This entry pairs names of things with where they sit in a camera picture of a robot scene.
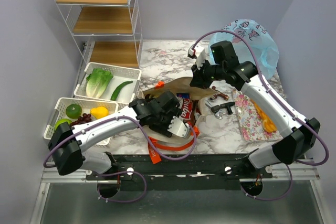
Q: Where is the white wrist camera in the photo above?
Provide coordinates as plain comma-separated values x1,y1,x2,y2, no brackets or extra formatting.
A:
167,116,190,138
188,45,206,69

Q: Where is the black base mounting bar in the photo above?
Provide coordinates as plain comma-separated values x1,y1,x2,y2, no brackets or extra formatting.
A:
86,154,272,191

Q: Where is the blue plastic grocery bag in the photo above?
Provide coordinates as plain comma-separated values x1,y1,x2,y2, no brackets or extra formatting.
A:
209,19,279,80

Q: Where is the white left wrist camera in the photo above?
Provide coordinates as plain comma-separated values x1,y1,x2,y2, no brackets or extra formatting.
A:
167,116,190,138

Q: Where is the floral pattern tray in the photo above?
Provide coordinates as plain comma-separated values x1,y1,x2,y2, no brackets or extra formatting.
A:
232,89,282,142

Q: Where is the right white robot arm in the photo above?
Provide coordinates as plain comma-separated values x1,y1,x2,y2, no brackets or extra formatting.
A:
188,41,320,178

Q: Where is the white perforated basket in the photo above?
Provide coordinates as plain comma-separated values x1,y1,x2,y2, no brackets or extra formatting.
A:
73,62,142,104
43,97,119,143

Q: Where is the white wire shelf rack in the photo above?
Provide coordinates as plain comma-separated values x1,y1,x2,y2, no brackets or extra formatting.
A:
54,0,143,68

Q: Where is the white perforated basket rear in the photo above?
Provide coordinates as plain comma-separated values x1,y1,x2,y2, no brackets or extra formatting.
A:
73,62,142,104

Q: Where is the green chili pepper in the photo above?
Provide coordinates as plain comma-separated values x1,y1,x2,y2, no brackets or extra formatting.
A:
110,81,133,101

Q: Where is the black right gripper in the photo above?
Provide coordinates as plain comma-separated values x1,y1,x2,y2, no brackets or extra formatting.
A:
190,58,225,90

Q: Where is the green lettuce leaf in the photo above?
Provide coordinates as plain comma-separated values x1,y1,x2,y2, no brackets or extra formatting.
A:
86,68,113,98

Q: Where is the braided golden bread loaf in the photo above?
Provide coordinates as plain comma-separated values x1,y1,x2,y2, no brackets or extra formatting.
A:
252,101,277,133

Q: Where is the silver open-end wrench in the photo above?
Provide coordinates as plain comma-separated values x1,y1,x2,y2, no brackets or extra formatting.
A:
205,102,224,119

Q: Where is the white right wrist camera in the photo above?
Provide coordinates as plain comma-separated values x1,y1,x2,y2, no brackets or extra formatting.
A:
188,45,206,69

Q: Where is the black pipe tee fitting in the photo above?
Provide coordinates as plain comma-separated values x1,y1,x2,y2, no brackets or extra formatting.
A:
210,101,235,115

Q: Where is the white perforated basket front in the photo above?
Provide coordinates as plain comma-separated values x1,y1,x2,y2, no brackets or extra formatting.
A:
43,97,119,143

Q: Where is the green lime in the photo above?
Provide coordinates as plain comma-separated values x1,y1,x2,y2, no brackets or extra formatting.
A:
65,104,82,119

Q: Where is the dark red grape bunch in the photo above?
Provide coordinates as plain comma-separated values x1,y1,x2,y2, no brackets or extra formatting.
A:
70,113,92,126

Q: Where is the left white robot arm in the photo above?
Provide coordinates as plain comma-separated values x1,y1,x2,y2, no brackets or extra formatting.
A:
48,91,190,179

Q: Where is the beige canvas tote bag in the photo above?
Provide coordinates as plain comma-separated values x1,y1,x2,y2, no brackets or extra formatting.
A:
138,76,218,164

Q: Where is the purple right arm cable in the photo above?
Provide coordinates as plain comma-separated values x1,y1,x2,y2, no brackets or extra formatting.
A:
191,29,330,200

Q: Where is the dark red handled tool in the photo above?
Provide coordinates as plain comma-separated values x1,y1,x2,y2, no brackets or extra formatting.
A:
209,86,229,102

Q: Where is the yellow lemon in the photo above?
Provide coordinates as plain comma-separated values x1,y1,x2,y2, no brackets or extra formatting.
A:
90,106,109,119

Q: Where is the aluminium rail frame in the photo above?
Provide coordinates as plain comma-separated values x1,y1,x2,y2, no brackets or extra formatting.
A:
31,164,335,223

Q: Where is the red white snack packet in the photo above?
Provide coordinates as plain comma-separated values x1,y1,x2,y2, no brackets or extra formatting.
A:
176,93,198,126

